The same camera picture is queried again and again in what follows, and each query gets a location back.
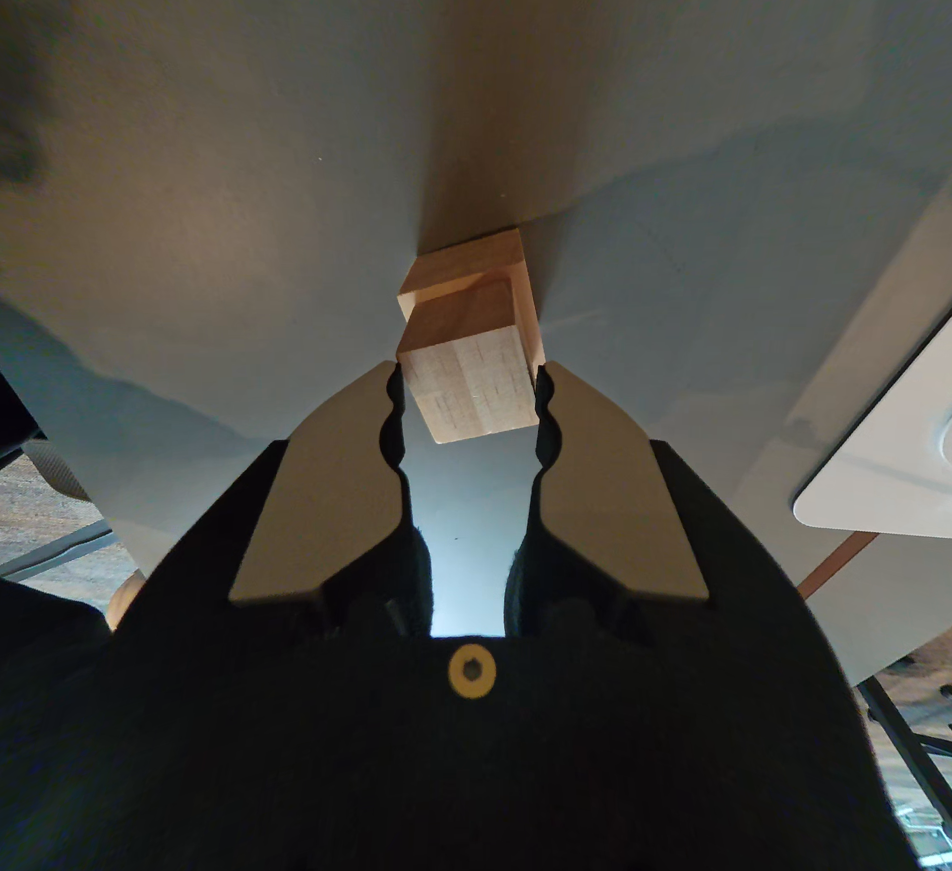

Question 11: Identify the large wooden cube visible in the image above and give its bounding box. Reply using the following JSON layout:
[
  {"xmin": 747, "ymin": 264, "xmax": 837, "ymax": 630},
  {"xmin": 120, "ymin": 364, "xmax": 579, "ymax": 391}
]
[{"xmin": 396, "ymin": 229, "xmax": 542, "ymax": 366}]

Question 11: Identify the medium wooden cube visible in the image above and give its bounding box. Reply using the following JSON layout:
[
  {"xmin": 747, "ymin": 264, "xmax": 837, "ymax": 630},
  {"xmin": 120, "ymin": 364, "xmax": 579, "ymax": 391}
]
[{"xmin": 396, "ymin": 272, "xmax": 545, "ymax": 446}]

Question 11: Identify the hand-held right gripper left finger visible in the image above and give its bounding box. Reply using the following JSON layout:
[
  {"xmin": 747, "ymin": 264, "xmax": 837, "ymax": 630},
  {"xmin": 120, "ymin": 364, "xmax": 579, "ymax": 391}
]
[{"xmin": 228, "ymin": 361, "xmax": 432, "ymax": 619}]

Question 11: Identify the white document stand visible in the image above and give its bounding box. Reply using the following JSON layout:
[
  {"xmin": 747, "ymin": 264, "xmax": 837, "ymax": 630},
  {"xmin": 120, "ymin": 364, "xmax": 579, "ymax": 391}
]
[{"xmin": 792, "ymin": 313, "xmax": 952, "ymax": 540}]

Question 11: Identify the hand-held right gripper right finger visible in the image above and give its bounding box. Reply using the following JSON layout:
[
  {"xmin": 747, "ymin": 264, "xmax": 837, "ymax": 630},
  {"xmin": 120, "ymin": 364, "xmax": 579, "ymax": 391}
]
[{"xmin": 506, "ymin": 361, "xmax": 711, "ymax": 610}]

